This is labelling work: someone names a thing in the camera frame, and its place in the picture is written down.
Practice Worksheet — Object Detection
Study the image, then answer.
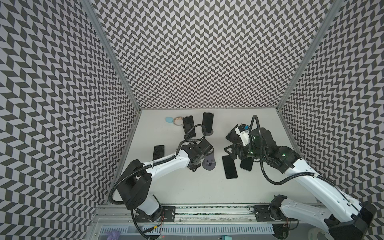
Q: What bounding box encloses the black phone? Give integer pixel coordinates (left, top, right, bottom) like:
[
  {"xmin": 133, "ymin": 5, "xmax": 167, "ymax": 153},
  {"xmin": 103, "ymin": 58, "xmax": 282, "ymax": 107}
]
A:
[
  {"xmin": 222, "ymin": 156, "xmax": 238, "ymax": 179},
  {"xmin": 203, "ymin": 112, "xmax": 214, "ymax": 132},
  {"xmin": 183, "ymin": 116, "xmax": 196, "ymax": 138},
  {"xmin": 240, "ymin": 158, "xmax": 254, "ymax": 172}
]

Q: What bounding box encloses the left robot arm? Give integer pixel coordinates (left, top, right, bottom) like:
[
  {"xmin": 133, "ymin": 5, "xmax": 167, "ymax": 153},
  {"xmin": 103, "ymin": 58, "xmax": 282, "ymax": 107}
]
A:
[{"xmin": 109, "ymin": 139, "xmax": 214, "ymax": 222}]

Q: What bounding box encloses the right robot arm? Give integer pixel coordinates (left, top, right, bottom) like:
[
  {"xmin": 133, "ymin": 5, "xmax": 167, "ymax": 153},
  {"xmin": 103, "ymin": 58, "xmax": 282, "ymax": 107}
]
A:
[{"xmin": 225, "ymin": 125, "xmax": 377, "ymax": 240}]

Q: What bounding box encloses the black square phone stand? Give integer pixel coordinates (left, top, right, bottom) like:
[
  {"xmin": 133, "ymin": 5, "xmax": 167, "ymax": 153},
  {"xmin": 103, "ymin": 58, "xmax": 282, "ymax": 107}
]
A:
[{"xmin": 226, "ymin": 125, "xmax": 242, "ymax": 144}]

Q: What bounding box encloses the grey round stand centre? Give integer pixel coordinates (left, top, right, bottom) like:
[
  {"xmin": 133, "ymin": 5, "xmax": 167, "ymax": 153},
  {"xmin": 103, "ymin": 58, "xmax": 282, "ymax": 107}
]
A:
[{"xmin": 202, "ymin": 153, "xmax": 216, "ymax": 171}]

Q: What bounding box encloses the grey round stand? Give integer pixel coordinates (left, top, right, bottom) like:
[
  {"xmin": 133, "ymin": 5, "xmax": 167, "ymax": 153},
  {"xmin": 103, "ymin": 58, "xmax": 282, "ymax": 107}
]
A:
[
  {"xmin": 202, "ymin": 153, "xmax": 216, "ymax": 171},
  {"xmin": 206, "ymin": 130, "xmax": 214, "ymax": 137}
]

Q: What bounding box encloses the grey round stand back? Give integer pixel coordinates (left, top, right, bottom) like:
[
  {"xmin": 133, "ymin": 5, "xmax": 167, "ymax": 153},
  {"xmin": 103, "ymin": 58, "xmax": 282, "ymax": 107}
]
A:
[{"xmin": 206, "ymin": 130, "xmax": 214, "ymax": 137}]

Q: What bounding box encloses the light blue round disc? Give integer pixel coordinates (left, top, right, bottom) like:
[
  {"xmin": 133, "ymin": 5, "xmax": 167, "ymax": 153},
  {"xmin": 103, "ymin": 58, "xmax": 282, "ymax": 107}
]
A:
[{"xmin": 165, "ymin": 117, "xmax": 174, "ymax": 124}]

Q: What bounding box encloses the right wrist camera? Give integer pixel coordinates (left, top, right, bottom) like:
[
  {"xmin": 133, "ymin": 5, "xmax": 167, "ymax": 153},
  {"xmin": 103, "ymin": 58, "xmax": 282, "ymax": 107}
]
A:
[{"xmin": 235, "ymin": 124, "xmax": 250, "ymax": 146}]

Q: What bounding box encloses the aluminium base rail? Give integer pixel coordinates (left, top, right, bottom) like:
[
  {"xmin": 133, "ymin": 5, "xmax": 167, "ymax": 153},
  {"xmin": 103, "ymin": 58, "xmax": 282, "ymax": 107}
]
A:
[{"xmin": 91, "ymin": 204, "xmax": 296, "ymax": 225}]

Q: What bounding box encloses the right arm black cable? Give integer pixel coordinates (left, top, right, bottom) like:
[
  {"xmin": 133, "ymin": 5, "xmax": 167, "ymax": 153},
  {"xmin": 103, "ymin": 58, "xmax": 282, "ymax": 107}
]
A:
[{"xmin": 248, "ymin": 114, "xmax": 355, "ymax": 205}]

